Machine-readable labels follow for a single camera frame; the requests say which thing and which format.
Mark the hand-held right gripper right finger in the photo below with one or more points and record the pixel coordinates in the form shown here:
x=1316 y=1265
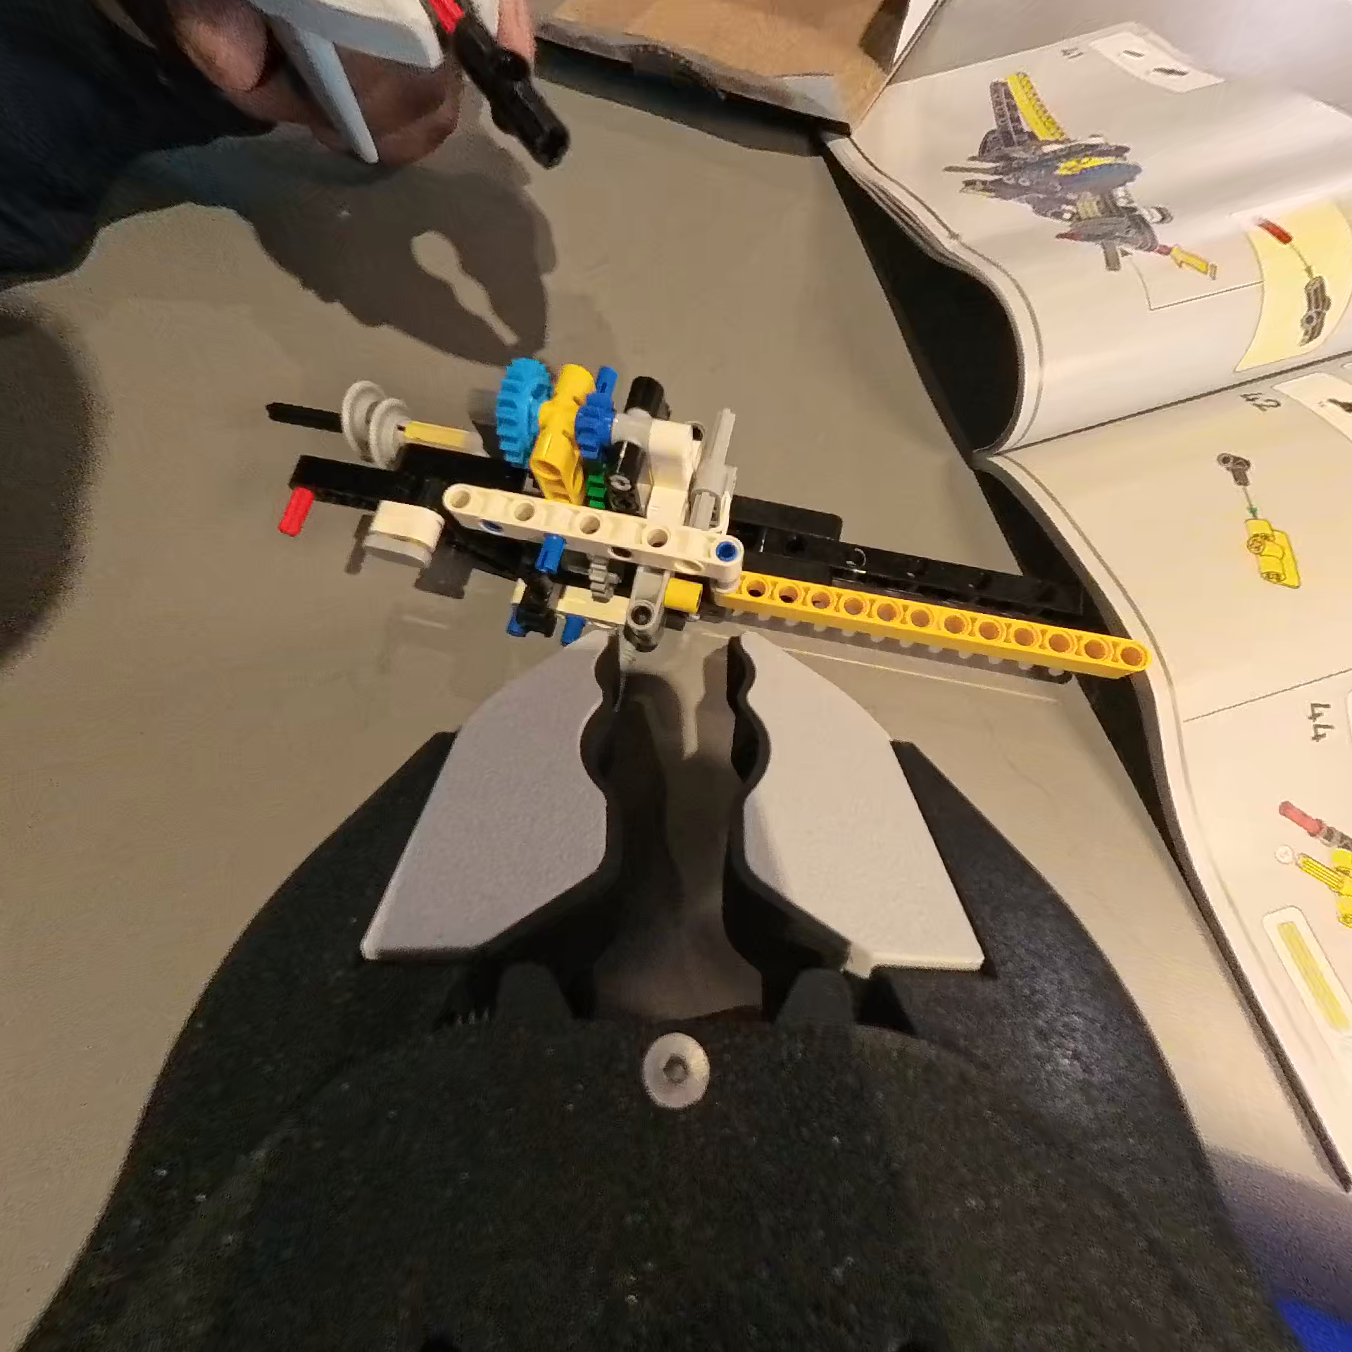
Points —
x=845 y=845

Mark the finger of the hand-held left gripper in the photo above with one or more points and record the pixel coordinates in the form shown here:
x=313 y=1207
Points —
x=482 y=8
x=358 y=25

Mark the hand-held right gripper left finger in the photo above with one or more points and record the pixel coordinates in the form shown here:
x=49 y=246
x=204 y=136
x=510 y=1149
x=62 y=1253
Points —
x=495 y=833

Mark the black lego connector piece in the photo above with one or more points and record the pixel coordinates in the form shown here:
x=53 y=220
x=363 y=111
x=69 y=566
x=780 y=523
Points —
x=516 y=95

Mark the multicoloured lego technic model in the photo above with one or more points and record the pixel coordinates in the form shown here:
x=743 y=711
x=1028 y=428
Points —
x=590 y=523

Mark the lego instruction booklet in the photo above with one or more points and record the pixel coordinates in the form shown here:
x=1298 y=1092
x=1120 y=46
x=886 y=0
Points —
x=1141 y=210

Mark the open cardboard box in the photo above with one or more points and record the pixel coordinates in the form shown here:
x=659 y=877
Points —
x=729 y=41

